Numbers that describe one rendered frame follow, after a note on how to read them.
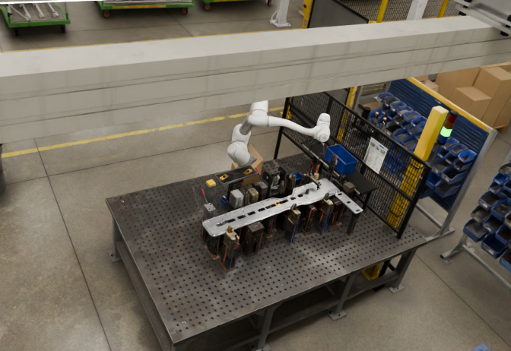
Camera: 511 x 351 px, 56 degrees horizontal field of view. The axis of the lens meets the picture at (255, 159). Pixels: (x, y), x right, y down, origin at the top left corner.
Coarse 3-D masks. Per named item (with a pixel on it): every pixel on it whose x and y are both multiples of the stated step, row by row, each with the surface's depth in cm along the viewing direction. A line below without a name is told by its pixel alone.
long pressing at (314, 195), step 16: (304, 192) 440; (320, 192) 443; (336, 192) 447; (240, 208) 409; (256, 208) 413; (272, 208) 416; (288, 208) 419; (208, 224) 389; (224, 224) 392; (240, 224) 394
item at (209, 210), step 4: (208, 204) 399; (204, 208) 399; (208, 208) 395; (212, 208) 396; (204, 212) 401; (208, 212) 394; (212, 212) 396; (204, 216) 403; (208, 216) 396; (212, 216) 399; (204, 220) 406; (204, 228) 409; (204, 232) 411; (204, 236) 413; (204, 240) 414
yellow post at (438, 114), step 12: (432, 108) 393; (432, 120) 394; (444, 120) 395; (432, 132) 397; (420, 144) 410; (432, 144) 408; (420, 156) 413; (408, 168) 426; (420, 168) 420; (408, 180) 430; (396, 204) 448; (396, 216) 452; (372, 276) 502
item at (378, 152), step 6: (372, 138) 449; (372, 144) 451; (378, 144) 444; (366, 150) 459; (372, 150) 453; (378, 150) 446; (384, 150) 440; (372, 156) 454; (378, 156) 448; (384, 156) 442; (366, 162) 463; (372, 162) 456; (378, 162) 450; (372, 168) 458; (378, 168) 451; (378, 174) 453
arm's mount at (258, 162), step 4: (248, 148) 492; (252, 148) 488; (252, 152) 486; (256, 152) 483; (256, 156) 481; (260, 156) 478; (256, 160) 478; (260, 160) 475; (232, 164) 496; (236, 164) 491; (252, 164) 479; (256, 164) 476; (260, 164) 476; (232, 168) 498; (260, 168) 480; (260, 172) 483; (252, 176) 482; (256, 176) 484; (244, 180) 479; (248, 180) 482; (252, 180) 485; (256, 180) 488; (244, 184) 482; (248, 184) 485
